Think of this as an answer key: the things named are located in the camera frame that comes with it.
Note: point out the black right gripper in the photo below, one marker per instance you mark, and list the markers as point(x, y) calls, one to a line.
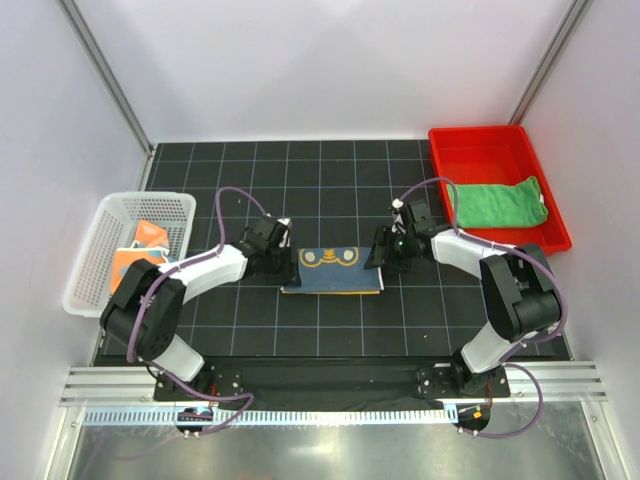
point(393, 264)

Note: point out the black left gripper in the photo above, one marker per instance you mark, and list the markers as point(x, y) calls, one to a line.
point(289, 274)

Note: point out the yellow patterned towel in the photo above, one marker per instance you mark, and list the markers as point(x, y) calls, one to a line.
point(336, 271)

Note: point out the green microfiber towel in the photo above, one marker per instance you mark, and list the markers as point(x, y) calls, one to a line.
point(489, 206)

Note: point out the orange towel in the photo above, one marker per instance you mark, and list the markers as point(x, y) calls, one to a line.
point(150, 243)

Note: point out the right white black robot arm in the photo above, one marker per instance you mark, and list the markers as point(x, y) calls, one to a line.
point(521, 296)

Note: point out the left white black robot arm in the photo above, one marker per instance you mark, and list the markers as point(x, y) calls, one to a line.
point(144, 310)

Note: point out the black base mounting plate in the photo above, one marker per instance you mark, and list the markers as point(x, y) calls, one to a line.
point(349, 384)

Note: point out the red plastic bin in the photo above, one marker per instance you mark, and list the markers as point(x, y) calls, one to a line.
point(498, 155)

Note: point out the white perforated plastic basket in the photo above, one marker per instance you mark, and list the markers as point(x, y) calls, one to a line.
point(127, 226)

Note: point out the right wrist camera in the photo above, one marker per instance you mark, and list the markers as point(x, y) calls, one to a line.
point(398, 226)

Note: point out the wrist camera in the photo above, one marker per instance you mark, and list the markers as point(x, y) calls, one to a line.
point(398, 226)
point(283, 232)

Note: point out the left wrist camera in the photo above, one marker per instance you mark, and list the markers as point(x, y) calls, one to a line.
point(283, 232)

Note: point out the aluminium frame rail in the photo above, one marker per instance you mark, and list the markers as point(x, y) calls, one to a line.
point(125, 396)

